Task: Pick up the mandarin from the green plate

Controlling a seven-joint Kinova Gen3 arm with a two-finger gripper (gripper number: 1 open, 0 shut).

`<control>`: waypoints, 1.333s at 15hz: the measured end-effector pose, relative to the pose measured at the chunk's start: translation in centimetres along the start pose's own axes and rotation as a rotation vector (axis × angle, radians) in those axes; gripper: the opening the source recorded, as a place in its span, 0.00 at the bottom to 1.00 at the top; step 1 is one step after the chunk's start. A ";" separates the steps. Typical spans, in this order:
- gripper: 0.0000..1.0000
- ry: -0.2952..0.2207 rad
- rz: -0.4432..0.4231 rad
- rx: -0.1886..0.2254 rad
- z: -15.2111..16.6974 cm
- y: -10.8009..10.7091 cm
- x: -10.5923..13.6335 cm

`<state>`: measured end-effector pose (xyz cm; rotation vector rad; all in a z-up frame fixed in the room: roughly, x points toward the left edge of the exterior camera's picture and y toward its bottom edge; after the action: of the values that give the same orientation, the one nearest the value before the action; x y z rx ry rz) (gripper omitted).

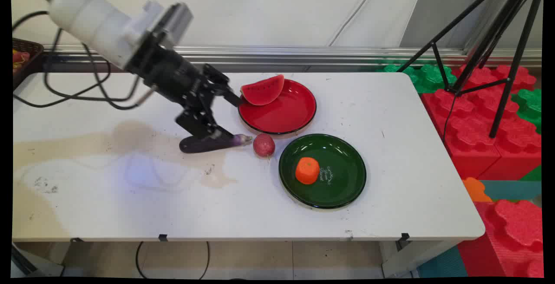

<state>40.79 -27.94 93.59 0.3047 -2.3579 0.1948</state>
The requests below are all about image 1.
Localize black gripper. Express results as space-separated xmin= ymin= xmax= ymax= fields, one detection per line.
xmin=125 ymin=33 xmax=244 ymax=140

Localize orange toy tangerine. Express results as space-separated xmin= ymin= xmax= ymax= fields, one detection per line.
xmin=295 ymin=157 xmax=321 ymax=185

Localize purple toy eggplant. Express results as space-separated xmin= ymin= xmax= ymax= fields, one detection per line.
xmin=179 ymin=133 xmax=253 ymax=154

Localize red toy watermelon slice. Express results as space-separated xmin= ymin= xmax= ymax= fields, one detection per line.
xmin=240 ymin=74 xmax=285 ymax=106

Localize red toy radish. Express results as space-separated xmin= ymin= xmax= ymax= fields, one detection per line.
xmin=253 ymin=133 xmax=276 ymax=159

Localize red round plate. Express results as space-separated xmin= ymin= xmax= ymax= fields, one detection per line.
xmin=238 ymin=79 xmax=317 ymax=136

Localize dark green round plate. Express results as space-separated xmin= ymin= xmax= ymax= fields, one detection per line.
xmin=278 ymin=134 xmax=367 ymax=210

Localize dark woven basket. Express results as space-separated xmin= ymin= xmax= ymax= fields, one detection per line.
xmin=12 ymin=38 xmax=44 ymax=90

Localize red yellow toys in basket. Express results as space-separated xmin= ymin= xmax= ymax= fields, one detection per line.
xmin=12 ymin=49 xmax=31 ymax=75

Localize green foam block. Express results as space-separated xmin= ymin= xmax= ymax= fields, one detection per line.
xmin=511 ymin=88 xmax=543 ymax=135
xmin=376 ymin=62 xmax=458 ymax=94

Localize white table leg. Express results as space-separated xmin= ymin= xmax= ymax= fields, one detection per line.
xmin=381 ymin=240 xmax=461 ymax=278

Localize large red foam block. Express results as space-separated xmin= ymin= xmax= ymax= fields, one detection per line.
xmin=421 ymin=64 xmax=542 ymax=181

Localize orange foam piece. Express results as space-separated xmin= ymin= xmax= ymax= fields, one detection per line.
xmin=461 ymin=177 xmax=493 ymax=203

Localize black tripod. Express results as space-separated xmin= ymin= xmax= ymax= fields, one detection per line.
xmin=396 ymin=0 xmax=545 ymax=139

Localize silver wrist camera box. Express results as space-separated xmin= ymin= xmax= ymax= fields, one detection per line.
xmin=142 ymin=0 xmax=194 ymax=51

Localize aluminium wall rail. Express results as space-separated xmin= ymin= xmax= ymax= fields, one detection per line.
xmin=42 ymin=44 xmax=542 ymax=69

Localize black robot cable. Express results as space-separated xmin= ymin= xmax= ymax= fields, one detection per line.
xmin=12 ymin=11 xmax=144 ymax=111

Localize black cable under table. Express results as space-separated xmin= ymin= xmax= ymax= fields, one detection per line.
xmin=135 ymin=241 xmax=211 ymax=280

